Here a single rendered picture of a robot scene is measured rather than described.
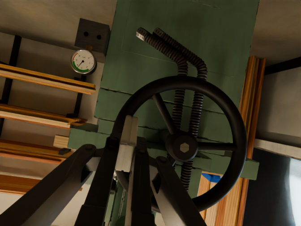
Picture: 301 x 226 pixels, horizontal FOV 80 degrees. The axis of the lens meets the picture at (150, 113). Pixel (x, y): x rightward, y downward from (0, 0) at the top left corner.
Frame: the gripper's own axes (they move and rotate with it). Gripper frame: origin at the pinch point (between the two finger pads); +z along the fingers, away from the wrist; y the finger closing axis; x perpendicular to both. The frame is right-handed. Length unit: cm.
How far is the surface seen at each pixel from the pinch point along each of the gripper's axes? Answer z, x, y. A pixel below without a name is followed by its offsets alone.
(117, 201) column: 51, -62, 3
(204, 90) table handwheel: 18.4, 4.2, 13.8
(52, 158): 185, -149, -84
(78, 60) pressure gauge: 31.2, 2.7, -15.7
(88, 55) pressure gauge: 31.8, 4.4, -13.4
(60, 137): 43, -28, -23
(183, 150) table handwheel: 12.7, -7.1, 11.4
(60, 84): 217, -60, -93
